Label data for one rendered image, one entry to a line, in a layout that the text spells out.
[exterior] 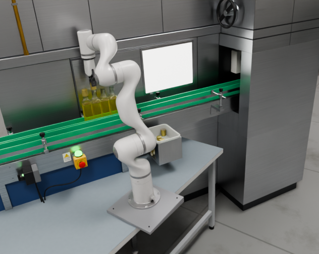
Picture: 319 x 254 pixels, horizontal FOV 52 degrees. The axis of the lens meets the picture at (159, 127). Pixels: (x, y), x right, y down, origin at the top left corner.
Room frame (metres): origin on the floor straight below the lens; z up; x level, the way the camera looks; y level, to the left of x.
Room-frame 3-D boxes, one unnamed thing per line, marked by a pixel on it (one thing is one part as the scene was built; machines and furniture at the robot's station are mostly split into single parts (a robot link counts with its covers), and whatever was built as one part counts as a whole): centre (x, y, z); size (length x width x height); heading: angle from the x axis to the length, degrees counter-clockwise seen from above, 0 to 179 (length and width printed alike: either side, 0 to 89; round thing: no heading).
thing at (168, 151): (1.95, 0.00, 0.92); 0.27 x 0.17 x 0.15; 25
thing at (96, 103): (1.98, 0.40, 1.16); 0.06 x 0.06 x 0.21; 25
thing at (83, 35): (1.98, 0.39, 1.62); 0.09 x 0.08 x 0.13; 117
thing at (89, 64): (1.98, 0.39, 1.47); 0.10 x 0.07 x 0.11; 25
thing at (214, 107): (2.24, -0.44, 1.07); 0.17 x 0.05 x 0.23; 25
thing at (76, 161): (1.72, 0.49, 0.96); 0.07 x 0.07 x 0.07; 25
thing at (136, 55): (2.26, 0.12, 1.32); 0.90 x 0.03 x 0.34; 115
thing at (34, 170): (1.60, 0.75, 0.96); 0.08 x 0.08 x 0.08; 25
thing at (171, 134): (1.92, -0.01, 0.97); 0.22 x 0.17 x 0.09; 25
